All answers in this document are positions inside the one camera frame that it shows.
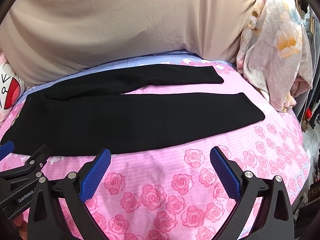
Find black pants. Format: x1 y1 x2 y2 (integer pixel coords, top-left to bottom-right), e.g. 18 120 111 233
1 64 265 157

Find left hand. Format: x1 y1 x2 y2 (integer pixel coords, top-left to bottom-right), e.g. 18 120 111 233
14 214 27 239

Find white cat face pillow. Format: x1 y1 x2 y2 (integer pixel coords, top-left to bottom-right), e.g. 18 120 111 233
0 53 27 125

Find pink rose bed sheet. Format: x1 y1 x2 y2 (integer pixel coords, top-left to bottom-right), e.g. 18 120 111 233
0 50 312 240

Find beige headboard cushion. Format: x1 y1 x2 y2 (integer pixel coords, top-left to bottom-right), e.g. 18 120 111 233
1 0 256 86

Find floral pink blanket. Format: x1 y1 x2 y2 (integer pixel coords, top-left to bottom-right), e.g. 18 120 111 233
236 0 313 112

